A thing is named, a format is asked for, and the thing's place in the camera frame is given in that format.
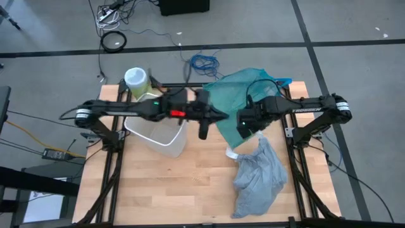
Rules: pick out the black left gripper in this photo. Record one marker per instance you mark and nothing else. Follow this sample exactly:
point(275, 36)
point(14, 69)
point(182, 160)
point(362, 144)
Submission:
point(201, 111)

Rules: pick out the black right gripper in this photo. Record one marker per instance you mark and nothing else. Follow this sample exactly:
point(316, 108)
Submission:
point(251, 120)

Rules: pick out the teal plastic trash bag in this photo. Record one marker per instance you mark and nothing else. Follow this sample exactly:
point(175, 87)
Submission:
point(231, 95)

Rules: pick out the grey plastic bin liner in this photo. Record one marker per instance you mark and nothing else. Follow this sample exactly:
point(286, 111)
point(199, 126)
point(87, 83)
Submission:
point(259, 180)

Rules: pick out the white plastic trash bin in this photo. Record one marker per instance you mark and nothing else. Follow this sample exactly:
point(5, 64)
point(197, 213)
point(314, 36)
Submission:
point(158, 139)

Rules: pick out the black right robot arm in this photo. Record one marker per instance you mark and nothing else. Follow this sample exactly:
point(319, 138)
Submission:
point(303, 110)

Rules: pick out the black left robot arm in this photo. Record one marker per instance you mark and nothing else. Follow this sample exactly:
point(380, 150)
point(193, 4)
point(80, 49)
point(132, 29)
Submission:
point(120, 107)

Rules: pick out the red plastic tag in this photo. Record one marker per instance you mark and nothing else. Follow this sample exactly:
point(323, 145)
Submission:
point(178, 113)

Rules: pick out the green disinfecting wipes canister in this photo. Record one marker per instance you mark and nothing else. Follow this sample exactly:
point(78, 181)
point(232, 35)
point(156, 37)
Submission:
point(137, 80)

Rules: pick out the black floor box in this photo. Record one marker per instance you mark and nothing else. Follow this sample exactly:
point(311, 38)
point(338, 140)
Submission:
point(183, 7)

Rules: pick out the white power strip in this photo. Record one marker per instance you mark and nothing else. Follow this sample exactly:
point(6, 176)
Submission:
point(106, 15)

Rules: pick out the black power adapter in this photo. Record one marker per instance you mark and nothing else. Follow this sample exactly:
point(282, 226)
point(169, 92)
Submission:
point(57, 154)

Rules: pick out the white board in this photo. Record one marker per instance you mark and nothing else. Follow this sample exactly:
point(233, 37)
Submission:
point(44, 206)

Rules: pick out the black tripod leg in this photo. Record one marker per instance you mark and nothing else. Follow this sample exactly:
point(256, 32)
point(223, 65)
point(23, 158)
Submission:
point(11, 19)

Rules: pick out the black metal table frame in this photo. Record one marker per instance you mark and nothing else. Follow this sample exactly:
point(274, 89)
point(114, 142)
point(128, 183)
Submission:
point(316, 223)

